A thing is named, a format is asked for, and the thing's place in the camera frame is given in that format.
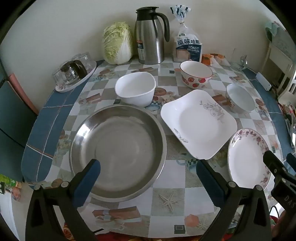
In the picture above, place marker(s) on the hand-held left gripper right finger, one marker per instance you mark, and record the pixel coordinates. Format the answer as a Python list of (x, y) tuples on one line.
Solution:
[(208, 180)]

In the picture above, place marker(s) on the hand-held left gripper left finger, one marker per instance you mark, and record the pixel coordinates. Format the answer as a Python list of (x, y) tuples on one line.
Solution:
[(89, 179)]

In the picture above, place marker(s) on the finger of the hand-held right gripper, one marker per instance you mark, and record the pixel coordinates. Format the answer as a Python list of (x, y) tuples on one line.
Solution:
[(291, 160), (274, 162)]

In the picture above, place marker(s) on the round plate pink floral rim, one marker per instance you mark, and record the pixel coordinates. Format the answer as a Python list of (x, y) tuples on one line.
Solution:
[(247, 160)]

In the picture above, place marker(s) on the stainless steel basin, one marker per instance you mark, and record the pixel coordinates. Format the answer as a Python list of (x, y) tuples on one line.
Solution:
[(120, 148)]

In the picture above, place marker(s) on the white square plate grey vines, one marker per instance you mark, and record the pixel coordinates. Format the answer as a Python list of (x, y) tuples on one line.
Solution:
[(196, 122)]

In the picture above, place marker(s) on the small white printed bowl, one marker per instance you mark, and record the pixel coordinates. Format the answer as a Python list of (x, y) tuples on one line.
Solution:
[(240, 100)]

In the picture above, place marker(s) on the bowl with red fruit print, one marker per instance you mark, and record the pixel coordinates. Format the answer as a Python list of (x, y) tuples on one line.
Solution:
[(195, 81)]

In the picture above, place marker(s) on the plain white rounded-square bowl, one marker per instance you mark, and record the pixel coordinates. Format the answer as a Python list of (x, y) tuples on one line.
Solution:
[(136, 87)]

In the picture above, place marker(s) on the colourful clutter pile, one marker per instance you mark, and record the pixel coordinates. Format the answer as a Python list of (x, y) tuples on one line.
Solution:
[(288, 120)]

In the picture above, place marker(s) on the green packet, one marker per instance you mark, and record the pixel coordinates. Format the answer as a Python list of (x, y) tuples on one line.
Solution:
[(8, 183)]

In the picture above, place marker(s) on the white power strip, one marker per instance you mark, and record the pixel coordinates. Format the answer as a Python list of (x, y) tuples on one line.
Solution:
[(263, 81)]

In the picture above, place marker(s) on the white shelf unit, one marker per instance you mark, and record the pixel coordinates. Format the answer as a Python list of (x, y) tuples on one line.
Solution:
[(277, 67)]

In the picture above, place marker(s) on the dark teal chair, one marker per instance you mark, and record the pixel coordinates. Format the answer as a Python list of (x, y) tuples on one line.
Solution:
[(13, 120)]

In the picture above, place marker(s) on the white floral oval tray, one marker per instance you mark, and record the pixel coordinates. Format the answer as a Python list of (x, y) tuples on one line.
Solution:
[(89, 71)]

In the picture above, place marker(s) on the upturned drinking glass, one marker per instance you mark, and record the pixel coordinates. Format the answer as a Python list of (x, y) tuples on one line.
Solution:
[(85, 58), (57, 76), (75, 57)]

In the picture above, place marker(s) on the glass teapot black lid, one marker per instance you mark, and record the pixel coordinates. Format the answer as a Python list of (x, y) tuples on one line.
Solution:
[(71, 70)]

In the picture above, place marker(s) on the teal cloth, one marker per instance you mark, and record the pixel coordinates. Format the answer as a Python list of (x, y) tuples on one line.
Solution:
[(271, 30)]

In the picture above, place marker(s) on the bagged toast bread loaf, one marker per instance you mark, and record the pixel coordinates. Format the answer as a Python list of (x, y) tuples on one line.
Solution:
[(188, 46)]

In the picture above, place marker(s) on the napa cabbage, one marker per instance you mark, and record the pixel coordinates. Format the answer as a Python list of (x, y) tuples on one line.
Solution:
[(118, 44)]

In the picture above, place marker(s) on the stainless steel thermos jug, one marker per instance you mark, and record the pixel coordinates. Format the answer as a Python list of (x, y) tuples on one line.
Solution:
[(149, 41)]

